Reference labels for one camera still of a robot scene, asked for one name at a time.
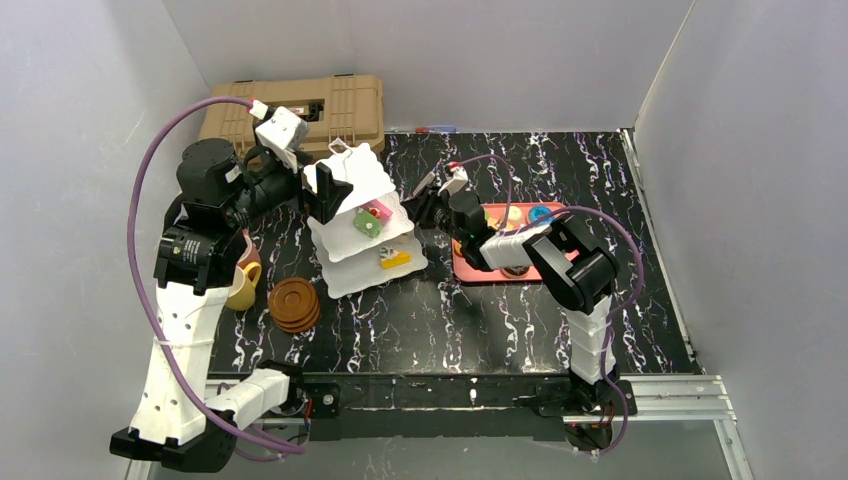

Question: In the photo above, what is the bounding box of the yellow cake with cherry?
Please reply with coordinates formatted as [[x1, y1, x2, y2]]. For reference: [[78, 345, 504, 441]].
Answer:
[[486, 211, 502, 231]]

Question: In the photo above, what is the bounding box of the pink serving tray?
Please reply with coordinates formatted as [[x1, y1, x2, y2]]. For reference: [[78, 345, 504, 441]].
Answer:
[[450, 201, 584, 285]]

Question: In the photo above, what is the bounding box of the green roll cake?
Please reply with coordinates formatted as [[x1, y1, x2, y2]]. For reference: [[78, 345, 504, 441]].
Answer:
[[352, 209, 382, 239]]

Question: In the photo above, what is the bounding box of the pink cake slice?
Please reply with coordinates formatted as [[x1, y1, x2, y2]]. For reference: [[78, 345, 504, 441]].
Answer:
[[363, 200, 393, 225]]

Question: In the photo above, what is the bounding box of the yellow cake slice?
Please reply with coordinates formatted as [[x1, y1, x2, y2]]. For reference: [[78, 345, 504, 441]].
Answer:
[[379, 246, 411, 270]]

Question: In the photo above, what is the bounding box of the white three-tier cake stand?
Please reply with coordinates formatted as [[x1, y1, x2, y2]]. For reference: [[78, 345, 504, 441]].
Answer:
[[307, 138, 428, 299]]

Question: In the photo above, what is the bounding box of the tan plastic tool case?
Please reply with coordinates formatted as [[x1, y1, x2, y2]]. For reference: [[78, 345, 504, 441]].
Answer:
[[198, 74, 385, 159]]

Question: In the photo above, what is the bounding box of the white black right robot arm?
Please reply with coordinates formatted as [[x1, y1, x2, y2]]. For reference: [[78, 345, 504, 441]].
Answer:
[[402, 187, 620, 408]]

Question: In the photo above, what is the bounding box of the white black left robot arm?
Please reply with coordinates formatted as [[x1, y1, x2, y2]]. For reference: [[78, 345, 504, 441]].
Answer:
[[109, 138, 313, 473]]

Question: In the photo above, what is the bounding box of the white round cake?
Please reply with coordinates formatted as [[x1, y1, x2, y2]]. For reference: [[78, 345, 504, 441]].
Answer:
[[503, 205, 524, 231]]

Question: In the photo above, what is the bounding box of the blue donut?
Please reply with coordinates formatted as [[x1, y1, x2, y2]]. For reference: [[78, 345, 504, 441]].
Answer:
[[526, 204, 555, 226]]

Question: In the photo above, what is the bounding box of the pink mug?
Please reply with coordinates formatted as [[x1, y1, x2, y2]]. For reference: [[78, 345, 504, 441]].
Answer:
[[237, 229, 261, 269]]

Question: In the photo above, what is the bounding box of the chocolate donut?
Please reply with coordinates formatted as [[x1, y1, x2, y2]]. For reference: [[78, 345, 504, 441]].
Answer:
[[501, 266, 530, 279]]

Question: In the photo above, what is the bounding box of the yellow mug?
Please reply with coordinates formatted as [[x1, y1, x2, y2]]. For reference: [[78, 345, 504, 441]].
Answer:
[[226, 262, 262, 311]]

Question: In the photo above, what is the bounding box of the stack of brown wooden coasters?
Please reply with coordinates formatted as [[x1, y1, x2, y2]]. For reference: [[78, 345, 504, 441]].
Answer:
[[268, 277, 321, 334]]

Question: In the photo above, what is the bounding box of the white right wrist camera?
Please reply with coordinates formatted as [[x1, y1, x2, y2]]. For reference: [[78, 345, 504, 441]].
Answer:
[[439, 162, 469, 197]]

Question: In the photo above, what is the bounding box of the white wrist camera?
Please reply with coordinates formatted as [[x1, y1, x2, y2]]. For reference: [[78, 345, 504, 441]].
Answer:
[[249, 101, 309, 173], [439, 162, 469, 197]]

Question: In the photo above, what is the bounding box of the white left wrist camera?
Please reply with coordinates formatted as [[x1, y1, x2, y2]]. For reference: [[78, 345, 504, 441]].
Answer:
[[249, 101, 309, 173]]

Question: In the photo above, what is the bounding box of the aluminium frame rail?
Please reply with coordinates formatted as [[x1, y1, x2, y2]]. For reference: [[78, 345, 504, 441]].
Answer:
[[293, 372, 737, 422]]

